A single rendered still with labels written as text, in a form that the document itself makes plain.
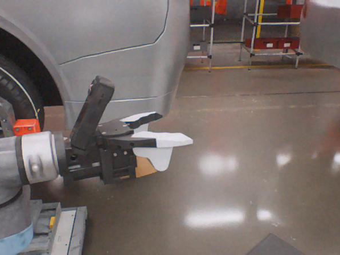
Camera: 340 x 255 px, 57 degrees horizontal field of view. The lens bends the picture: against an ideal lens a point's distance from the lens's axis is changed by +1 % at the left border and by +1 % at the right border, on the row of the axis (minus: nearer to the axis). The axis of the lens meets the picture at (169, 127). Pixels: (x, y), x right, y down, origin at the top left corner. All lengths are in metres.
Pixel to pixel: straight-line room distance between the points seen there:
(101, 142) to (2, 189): 0.15
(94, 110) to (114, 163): 0.09
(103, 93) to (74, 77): 1.10
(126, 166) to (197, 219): 1.69
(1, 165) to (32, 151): 0.04
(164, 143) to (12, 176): 0.22
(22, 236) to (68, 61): 1.09
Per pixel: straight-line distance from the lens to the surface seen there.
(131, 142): 0.46
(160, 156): 0.48
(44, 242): 1.95
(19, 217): 0.56
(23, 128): 1.48
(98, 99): 0.48
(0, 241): 0.57
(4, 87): 1.52
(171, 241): 2.03
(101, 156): 0.49
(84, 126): 0.49
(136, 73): 1.55
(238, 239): 2.09
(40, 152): 0.49
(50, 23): 1.53
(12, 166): 0.49
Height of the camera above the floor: 1.47
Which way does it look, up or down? 26 degrees down
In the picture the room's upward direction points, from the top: straight up
